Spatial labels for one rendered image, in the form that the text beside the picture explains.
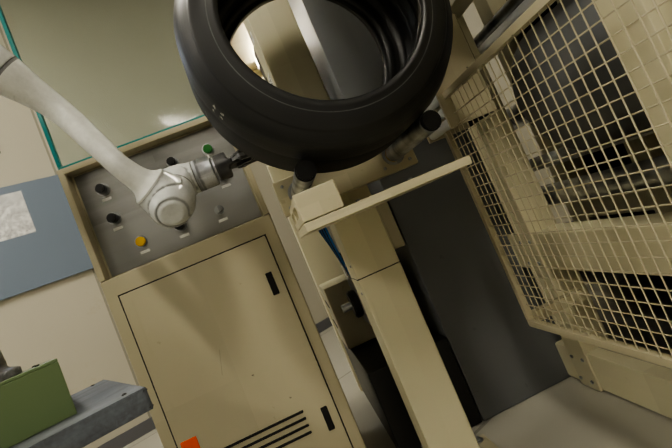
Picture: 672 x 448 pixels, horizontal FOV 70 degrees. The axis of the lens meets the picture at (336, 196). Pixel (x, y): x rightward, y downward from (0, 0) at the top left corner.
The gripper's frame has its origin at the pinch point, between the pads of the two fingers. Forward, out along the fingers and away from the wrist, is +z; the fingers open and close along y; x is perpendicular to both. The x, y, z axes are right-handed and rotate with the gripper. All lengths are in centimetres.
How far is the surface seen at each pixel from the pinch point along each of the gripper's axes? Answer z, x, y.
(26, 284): -171, -17, 199
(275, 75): 4.8, -17.2, -6.5
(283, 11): 14.1, -33.8, -6.5
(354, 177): 13.6, 17.9, -8.8
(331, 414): -17, 81, 17
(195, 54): -13, -11, -49
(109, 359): -147, 50, 215
